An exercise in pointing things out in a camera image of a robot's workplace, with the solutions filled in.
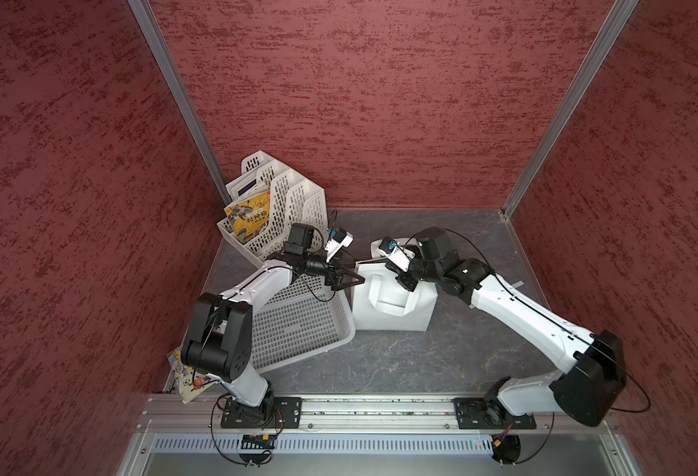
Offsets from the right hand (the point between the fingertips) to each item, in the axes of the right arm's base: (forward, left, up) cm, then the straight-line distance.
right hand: (391, 267), depth 79 cm
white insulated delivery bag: (-9, +3, -4) cm, 10 cm away
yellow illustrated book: (+24, +45, -4) cm, 51 cm away
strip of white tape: (+6, -46, -21) cm, 51 cm away
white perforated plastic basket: (-6, +27, -18) cm, 33 cm away
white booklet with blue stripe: (+29, +45, +4) cm, 54 cm away
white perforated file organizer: (+26, +30, +2) cm, 39 cm away
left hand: (-2, +9, -1) cm, 9 cm away
